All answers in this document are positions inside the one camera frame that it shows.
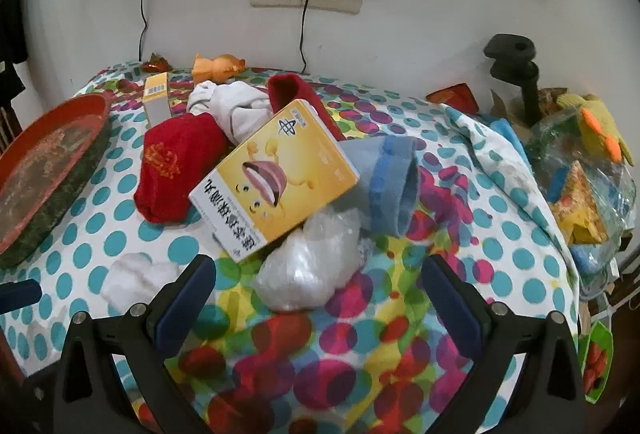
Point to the white sock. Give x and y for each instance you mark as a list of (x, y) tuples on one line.
[(235, 109)]

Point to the green packet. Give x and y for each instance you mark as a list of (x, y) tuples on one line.
[(597, 359)]

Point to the red round tray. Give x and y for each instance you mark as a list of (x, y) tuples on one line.
[(45, 164)]

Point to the yellow snack packet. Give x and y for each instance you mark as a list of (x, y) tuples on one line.
[(575, 204)]

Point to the blue sock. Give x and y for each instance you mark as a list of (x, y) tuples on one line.
[(390, 184)]

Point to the clear plastic bag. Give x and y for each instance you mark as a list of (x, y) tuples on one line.
[(300, 269)]

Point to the clear bag of snacks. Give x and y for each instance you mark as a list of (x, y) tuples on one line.
[(560, 149)]

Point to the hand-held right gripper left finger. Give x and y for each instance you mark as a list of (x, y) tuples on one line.
[(185, 299)]

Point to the red orange packet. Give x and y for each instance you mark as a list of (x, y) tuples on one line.
[(457, 97)]

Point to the red sock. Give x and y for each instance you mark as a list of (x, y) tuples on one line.
[(170, 184), (287, 89)]

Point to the large yellow medicine box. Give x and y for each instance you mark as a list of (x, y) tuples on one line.
[(280, 184)]

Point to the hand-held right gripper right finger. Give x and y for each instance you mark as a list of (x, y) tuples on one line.
[(450, 299)]

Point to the polka dot tablecloth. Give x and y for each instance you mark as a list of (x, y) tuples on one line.
[(450, 234)]

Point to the small yellow box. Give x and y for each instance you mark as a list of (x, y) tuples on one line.
[(156, 107)]

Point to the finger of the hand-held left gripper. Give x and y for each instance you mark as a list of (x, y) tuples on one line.
[(20, 295)]

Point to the yellow knitted toy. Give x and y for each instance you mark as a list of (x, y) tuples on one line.
[(600, 119)]

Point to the blue cloth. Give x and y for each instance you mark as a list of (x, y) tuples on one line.
[(505, 132)]

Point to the brown cardboard piece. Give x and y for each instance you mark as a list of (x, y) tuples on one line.
[(502, 107)]

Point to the black clamp stand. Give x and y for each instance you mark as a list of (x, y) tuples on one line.
[(510, 52)]

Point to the red candy wrapper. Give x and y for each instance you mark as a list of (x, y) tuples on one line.
[(156, 62)]

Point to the orange toy animal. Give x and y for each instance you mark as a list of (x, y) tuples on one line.
[(215, 67)]

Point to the white cotton wad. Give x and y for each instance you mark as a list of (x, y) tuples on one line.
[(135, 276)]

